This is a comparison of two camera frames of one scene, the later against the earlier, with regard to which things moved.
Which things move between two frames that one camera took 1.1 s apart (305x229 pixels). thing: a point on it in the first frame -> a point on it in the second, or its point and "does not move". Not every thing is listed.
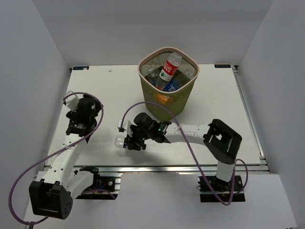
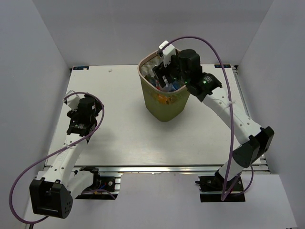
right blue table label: [222, 66] does not move
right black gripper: [131, 141] -> [161, 70]
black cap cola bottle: [119, 139] -> [169, 87]
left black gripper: [72, 115] does not move
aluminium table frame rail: [158, 169] does not move
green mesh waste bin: [167, 75] does not move
